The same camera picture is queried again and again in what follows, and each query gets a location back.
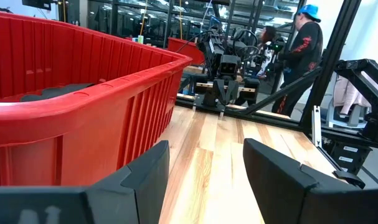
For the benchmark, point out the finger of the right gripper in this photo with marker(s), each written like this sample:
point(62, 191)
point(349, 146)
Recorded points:
point(233, 91)
point(221, 91)

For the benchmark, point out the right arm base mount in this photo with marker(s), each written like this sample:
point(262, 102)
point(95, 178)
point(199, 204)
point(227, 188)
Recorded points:
point(207, 104)

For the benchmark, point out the grey chair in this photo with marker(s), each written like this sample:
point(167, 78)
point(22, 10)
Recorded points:
point(353, 116)

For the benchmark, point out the black monitor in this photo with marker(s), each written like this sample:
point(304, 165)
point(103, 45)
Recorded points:
point(36, 3)

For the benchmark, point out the black rubber slide sandal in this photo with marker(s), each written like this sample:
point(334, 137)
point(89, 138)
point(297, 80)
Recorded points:
point(58, 92)

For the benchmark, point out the pink garment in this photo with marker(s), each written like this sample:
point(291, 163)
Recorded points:
point(347, 96)

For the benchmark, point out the red storage bin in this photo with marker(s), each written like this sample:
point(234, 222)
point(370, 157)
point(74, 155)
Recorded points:
point(185, 51)

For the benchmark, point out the red plastic bin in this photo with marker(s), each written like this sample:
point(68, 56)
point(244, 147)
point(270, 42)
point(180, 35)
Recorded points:
point(83, 133)

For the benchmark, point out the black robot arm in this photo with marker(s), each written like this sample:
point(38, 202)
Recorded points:
point(363, 81)

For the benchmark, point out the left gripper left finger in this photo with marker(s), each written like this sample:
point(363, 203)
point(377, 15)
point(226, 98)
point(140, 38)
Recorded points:
point(114, 202)

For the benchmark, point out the person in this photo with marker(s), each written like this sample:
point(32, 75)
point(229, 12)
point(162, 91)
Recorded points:
point(304, 53)
point(268, 34)

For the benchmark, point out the black aluminium table frame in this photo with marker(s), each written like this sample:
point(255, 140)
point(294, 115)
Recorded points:
point(328, 62)

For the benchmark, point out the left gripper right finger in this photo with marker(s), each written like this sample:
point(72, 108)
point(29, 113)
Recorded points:
point(300, 199)

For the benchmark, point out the white metal bracket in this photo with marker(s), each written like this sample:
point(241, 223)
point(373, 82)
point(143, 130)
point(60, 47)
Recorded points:
point(316, 130)

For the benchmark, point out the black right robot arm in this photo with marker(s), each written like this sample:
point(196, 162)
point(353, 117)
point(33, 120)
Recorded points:
point(212, 46)

